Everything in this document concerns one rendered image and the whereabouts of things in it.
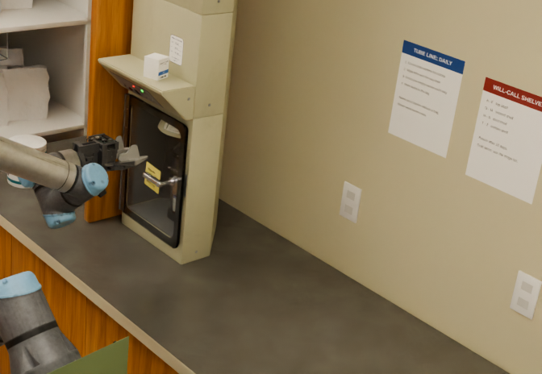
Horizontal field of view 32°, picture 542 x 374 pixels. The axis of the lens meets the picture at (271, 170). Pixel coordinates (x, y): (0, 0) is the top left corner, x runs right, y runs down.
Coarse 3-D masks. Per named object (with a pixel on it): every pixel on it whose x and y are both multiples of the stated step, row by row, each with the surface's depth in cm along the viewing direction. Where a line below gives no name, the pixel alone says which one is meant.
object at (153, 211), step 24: (144, 120) 280; (168, 120) 271; (144, 144) 282; (168, 144) 273; (144, 168) 285; (168, 168) 275; (144, 192) 287; (168, 192) 278; (144, 216) 290; (168, 216) 280; (168, 240) 283
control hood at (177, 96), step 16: (112, 64) 270; (128, 64) 271; (128, 80) 267; (144, 80) 260; (160, 80) 262; (176, 80) 263; (160, 96) 257; (176, 96) 257; (192, 96) 261; (176, 112) 262; (192, 112) 263
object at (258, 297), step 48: (48, 144) 356; (0, 192) 314; (48, 240) 288; (96, 240) 291; (144, 240) 295; (240, 240) 302; (288, 240) 305; (96, 288) 266; (144, 288) 269; (192, 288) 271; (240, 288) 274; (288, 288) 278; (336, 288) 281; (144, 336) 249; (192, 336) 249; (240, 336) 251; (288, 336) 254; (336, 336) 257; (384, 336) 259; (432, 336) 262
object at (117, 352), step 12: (108, 348) 193; (120, 348) 196; (84, 360) 189; (96, 360) 191; (108, 360) 194; (120, 360) 197; (60, 372) 185; (72, 372) 187; (84, 372) 190; (96, 372) 193; (108, 372) 196; (120, 372) 199
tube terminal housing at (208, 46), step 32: (160, 0) 265; (160, 32) 268; (192, 32) 257; (224, 32) 260; (192, 64) 260; (224, 64) 265; (224, 96) 269; (192, 128) 266; (224, 128) 288; (192, 160) 270; (192, 192) 275; (128, 224) 301; (192, 224) 280; (192, 256) 285
